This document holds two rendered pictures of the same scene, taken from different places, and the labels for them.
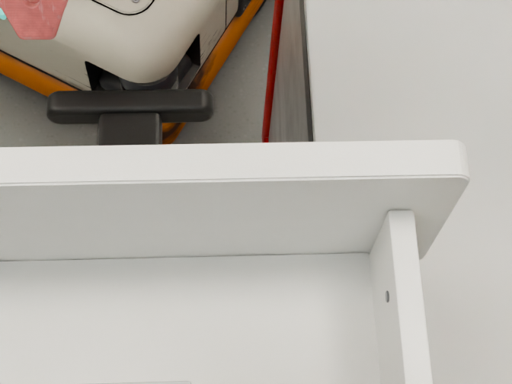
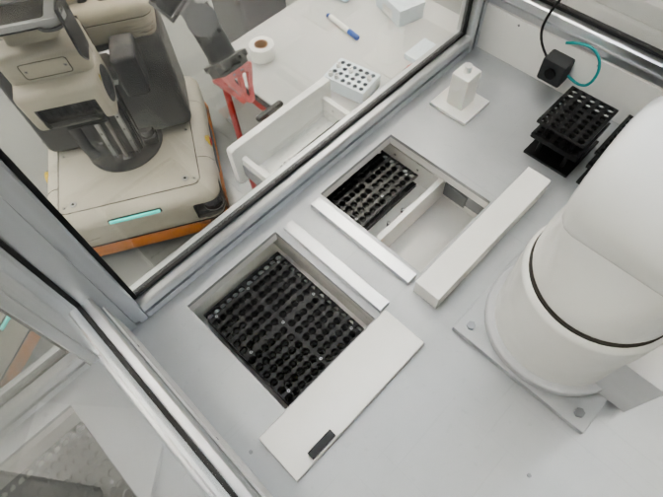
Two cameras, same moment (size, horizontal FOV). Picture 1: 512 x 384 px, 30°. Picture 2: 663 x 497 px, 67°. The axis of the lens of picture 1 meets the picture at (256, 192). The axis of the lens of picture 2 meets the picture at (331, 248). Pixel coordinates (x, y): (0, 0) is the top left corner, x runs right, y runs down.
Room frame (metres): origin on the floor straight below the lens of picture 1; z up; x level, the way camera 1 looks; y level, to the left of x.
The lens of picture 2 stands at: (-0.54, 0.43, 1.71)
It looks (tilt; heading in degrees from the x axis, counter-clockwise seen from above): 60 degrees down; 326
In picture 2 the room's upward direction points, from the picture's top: 4 degrees counter-clockwise
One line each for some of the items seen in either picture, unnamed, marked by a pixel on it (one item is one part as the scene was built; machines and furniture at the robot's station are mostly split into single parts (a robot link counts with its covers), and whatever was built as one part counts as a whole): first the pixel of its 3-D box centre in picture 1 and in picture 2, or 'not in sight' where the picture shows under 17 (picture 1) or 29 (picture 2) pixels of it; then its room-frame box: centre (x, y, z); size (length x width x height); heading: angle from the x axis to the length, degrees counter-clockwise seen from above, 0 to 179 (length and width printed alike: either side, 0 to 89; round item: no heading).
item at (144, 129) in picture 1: (130, 130); not in sight; (0.19, 0.06, 0.91); 0.07 x 0.04 x 0.01; 97
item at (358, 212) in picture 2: not in sight; (347, 179); (-0.04, 0.03, 0.87); 0.22 x 0.18 x 0.06; 7
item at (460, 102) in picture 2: not in sight; (464, 85); (-0.08, -0.23, 1.00); 0.09 x 0.08 x 0.10; 7
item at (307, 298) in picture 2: not in sight; (285, 328); (-0.22, 0.32, 0.87); 0.22 x 0.18 x 0.06; 7
